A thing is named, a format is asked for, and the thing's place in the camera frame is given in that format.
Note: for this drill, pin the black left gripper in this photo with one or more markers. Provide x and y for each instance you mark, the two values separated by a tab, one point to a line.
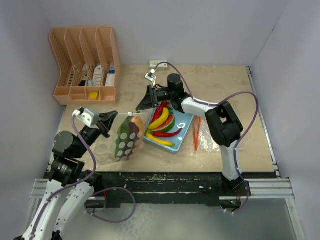
106	120

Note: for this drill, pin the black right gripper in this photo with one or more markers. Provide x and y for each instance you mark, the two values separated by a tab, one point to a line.
150	100

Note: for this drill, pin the green leafy vegetable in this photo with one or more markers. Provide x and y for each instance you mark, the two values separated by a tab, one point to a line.
123	137

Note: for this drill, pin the clear polka dot zip bag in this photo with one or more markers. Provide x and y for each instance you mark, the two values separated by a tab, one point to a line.
104	148

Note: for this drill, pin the orange purple papaya slice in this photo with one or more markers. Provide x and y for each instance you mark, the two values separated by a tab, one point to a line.
137	131

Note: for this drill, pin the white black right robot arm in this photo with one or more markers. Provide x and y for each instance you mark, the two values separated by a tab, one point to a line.
224	125

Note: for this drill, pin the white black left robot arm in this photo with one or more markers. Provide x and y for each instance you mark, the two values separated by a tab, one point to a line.
68	186

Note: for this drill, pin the clear bag with orange zipper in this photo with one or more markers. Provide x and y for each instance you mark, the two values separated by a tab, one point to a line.
202	138

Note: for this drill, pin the red chili pepper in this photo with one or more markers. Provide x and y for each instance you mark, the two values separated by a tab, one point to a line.
166	134
159	111

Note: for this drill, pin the yellow banana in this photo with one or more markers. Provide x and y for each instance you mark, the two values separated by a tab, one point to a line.
157	123
159	141

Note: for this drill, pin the yellow block in organizer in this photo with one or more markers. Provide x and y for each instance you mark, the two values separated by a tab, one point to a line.
94	95

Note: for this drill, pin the watermelon slice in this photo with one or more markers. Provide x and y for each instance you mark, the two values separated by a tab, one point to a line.
167	125

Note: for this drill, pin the green and white small box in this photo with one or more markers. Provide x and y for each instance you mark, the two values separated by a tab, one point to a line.
159	65

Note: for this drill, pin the white blue box in organizer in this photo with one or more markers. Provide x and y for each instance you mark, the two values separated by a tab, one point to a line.
111	75

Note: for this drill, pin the light blue plastic basket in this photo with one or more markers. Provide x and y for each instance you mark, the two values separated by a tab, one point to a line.
182	120

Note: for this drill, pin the white bottle in organizer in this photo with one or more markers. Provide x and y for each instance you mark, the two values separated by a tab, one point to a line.
97	76

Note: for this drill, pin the peach plastic file organizer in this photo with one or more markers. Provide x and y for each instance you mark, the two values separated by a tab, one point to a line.
78	51

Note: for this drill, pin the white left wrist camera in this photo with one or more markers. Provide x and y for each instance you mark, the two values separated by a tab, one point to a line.
88	116

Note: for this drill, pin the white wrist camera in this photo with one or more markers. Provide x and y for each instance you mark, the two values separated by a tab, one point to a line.
88	116
151	77

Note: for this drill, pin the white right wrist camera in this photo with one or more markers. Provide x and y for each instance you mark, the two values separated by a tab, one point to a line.
151	77

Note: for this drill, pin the black aluminium base frame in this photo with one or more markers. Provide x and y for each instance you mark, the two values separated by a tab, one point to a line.
184	206

